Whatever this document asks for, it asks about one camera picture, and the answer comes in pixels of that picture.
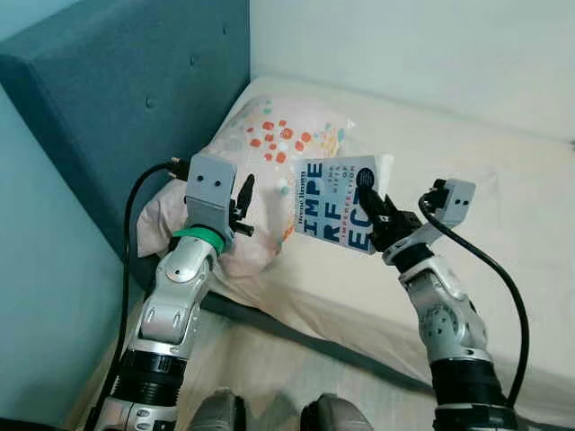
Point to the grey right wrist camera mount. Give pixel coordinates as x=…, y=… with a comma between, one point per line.
x=456, y=202

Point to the white blue lettered book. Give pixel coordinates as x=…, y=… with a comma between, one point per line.
x=323, y=215

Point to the grey robot right leg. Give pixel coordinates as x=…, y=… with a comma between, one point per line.
x=334, y=415

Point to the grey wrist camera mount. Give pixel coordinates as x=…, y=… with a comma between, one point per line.
x=456, y=202
x=211, y=184

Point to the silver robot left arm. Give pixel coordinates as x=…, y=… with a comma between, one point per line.
x=171, y=305

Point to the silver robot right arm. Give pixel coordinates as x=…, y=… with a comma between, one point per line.
x=449, y=323

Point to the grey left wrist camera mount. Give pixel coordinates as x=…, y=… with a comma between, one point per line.
x=211, y=184

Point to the pink floral print pillow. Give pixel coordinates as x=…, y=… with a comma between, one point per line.
x=269, y=135

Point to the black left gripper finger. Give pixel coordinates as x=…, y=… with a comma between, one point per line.
x=245, y=196

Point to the cream sheeted bed mattress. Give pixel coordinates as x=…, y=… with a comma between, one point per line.
x=485, y=269

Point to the teal upholstered bed frame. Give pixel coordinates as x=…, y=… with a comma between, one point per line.
x=117, y=90

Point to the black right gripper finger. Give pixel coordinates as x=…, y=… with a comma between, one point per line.
x=374, y=208

